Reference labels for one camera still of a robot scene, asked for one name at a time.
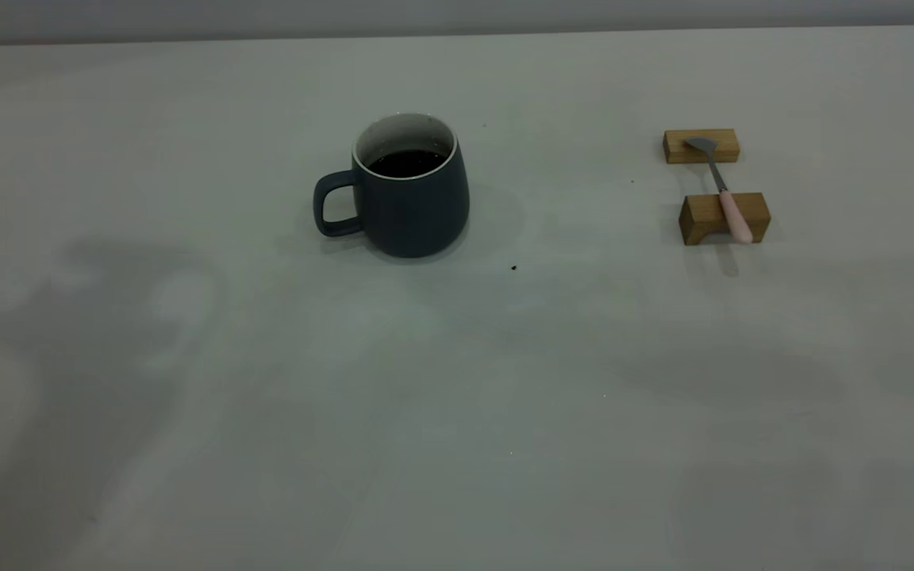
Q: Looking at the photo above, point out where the dark grey ceramic mug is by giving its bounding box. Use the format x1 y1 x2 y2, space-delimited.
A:
313 112 471 259

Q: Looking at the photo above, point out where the pink handled metal spoon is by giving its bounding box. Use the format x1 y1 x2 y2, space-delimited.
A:
684 136 754 245

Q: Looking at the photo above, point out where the arched wooden block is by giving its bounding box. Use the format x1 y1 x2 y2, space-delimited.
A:
678 193 772 247

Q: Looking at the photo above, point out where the flat rectangular wooden block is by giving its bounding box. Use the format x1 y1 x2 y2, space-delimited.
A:
662 129 741 165

